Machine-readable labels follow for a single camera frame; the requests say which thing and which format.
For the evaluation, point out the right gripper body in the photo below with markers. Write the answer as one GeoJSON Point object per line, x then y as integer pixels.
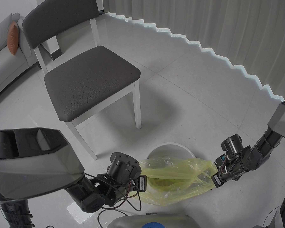
{"type": "Point", "coordinates": [224, 176]}

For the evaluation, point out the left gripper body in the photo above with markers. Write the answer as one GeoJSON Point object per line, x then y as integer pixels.
{"type": "Point", "coordinates": [142, 183]}

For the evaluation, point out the yellow plastic bag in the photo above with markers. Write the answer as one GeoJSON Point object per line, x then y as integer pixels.
{"type": "Point", "coordinates": [175, 174]}

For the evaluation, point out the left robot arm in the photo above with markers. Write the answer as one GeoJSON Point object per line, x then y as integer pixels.
{"type": "Point", "coordinates": [38, 160]}

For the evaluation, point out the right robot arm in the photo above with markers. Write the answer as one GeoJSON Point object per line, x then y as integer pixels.
{"type": "Point", "coordinates": [232, 146]}

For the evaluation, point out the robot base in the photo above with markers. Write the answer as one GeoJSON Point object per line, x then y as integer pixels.
{"type": "Point", "coordinates": [156, 221]}

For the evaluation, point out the white trash bin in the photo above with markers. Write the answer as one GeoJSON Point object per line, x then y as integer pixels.
{"type": "Point", "coordinates": [171, 148]}

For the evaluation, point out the dark grey white-legged chair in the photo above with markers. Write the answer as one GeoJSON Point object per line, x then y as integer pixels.
{"type": "Point", "coordinates": [90, 79]}

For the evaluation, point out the beige curtain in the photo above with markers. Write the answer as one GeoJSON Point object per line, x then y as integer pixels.
{"type": "Point", "coordinates": [216, 20]}

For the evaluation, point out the grey sofa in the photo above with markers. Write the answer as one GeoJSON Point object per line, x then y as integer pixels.
{"type": "Point", "coordinates": [2, 68]}

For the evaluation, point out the orange cushion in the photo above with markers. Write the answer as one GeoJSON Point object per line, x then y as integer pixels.
{"type": "Point", "coordinates": [13, 38]}

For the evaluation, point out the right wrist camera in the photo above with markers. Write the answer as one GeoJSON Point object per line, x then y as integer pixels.
{"type": "Point", "coordinates": [220, 161]}

